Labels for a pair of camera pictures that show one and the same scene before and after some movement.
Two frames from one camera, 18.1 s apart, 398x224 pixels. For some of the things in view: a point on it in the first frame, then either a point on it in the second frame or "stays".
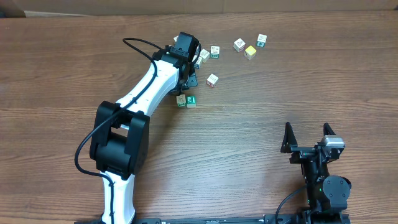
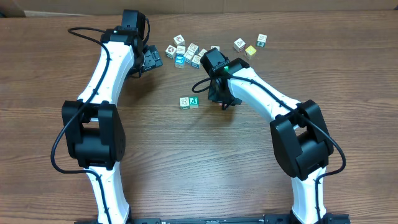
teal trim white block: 262,40 stays
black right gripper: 301,153 → 214,96
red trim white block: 239,45 stays
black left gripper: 192,77 → 152,57
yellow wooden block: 249,52 stays
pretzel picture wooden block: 198,64 stays
